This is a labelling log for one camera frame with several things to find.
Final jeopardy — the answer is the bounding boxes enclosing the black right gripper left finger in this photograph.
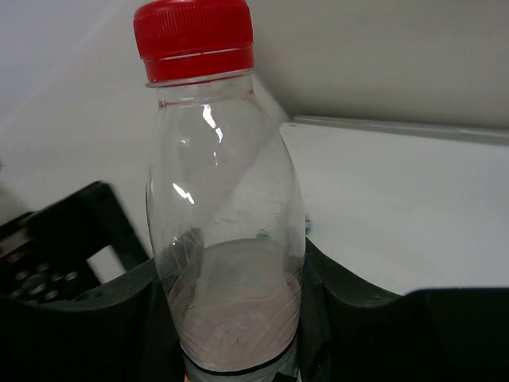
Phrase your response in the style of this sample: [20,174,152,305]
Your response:
[1,260,185,381]

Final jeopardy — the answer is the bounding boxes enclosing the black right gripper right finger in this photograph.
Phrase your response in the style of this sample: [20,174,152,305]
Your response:
[298,243,508,381]

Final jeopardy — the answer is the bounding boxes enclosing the clear bottle red label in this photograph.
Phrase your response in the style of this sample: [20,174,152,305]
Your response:
[133,1,305,381]

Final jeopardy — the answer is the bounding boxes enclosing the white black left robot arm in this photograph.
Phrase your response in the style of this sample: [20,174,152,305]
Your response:
[1,181,149,303]

